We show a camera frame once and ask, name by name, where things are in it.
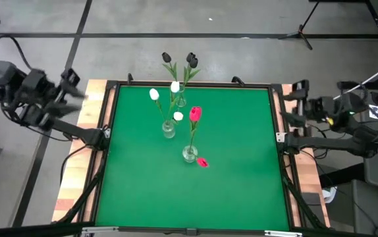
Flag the tall smooth glass vase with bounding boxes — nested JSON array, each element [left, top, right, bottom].
[[175, 86, 188, 108]]

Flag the ribbed glass vase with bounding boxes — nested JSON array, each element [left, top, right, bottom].
[[161, 120, 176, 140]]

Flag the white tulip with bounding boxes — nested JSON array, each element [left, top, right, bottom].
[[166, 80, 181, 126], [148, 88, 170, 126], [169, 111, 184, 128]]

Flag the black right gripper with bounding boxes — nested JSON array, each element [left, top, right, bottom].
[[280, 93, 345, 128]]

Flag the white pole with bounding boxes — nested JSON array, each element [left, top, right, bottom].
[[333, 57, 378, 99]]

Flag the black tulip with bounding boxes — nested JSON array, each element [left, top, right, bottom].
[[161, 51, 182, 99], [181, 51, 197, 96], [182, 57, 202, 96]]

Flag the red tulip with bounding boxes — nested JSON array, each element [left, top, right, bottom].
[[194, 155, 209, 169], [188, 105, 203, 154]]

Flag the black table border frame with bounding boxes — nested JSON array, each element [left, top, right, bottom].
[[90, 80, 297, 235]]

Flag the green table mat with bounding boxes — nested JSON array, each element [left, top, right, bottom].
[[95, 86, 290, 231]]

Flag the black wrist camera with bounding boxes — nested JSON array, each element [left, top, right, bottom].
[[60, 68, 81, 87], [290, 80, 310, 95]]

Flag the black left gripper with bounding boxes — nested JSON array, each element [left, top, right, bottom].
[[23, 68, 88, 118]]

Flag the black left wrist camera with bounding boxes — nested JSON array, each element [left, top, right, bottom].
[[60, 68, 81, 87]]

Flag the diamond-textured glass vase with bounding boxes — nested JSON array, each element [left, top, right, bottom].
[[182, 145, 199, 164]]

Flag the black tripod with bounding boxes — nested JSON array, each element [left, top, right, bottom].
[[277, 0, 323, 51]]

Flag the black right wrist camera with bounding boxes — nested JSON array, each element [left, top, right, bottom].
[[290, 80, 310, 95]]

